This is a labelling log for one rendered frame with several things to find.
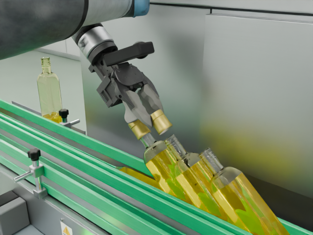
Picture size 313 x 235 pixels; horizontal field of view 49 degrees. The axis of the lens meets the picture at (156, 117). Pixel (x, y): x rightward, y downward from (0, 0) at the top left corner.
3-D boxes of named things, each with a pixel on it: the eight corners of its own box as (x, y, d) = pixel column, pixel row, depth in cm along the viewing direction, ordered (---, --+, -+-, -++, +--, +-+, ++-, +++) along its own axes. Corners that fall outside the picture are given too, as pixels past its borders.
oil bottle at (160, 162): (222, 214, 74) (165, 134, 78) (209, 228, 70) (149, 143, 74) (207, 222, 78) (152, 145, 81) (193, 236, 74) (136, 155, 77)
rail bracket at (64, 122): (85, 143, 114) (81, 106, 109) (68, 151, 109) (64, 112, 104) (77, 140, 116) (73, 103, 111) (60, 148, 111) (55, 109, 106)
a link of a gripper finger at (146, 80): (159, 98, 79) (134, 70, 80) (162, 94, 78) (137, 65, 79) (147, 106, 76) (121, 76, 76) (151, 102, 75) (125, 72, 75)
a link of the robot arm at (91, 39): (110, 24, 80) (82, 28, 74) (121, 39, 79) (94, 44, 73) (97, 45, 85) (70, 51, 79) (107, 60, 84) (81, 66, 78)
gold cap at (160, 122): (175, 123, 73) (163, 107, 74) (165, 128, 71) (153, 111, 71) (166, 131, 76) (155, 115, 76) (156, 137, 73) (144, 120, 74)
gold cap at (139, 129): (153, 129, 78) (142, 114, 79) (143, 134, 75) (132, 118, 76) (146, 137, 80) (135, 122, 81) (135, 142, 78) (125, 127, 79)
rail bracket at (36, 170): (50, 197, 87) (43, 150, 82) (23, 211, 82) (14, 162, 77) (41, 191, 89) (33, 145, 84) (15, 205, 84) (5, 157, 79)
